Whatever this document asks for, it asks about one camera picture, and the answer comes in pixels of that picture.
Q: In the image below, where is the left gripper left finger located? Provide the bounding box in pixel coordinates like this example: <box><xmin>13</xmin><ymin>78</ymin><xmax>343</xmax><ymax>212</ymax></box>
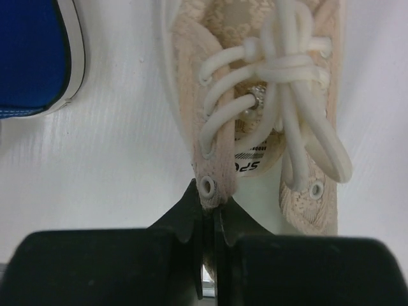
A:
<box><xmin>1</xmin><ymin>182</ymin><xmax>203</xmax><ymax>305</ymax></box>

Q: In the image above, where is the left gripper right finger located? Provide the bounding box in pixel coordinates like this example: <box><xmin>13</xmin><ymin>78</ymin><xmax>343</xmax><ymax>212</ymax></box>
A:
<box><xmin>214</xmin><ymin>200</ymin><xmax>407</xmax><ymax>305</ymax></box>

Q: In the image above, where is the blue canvas sneaker inner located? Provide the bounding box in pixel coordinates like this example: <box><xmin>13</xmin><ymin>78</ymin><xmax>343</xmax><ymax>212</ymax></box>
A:
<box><xmin>1</xmin><ymin>0</ymin><xmax>85</xmax><ymax>119</ymax></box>

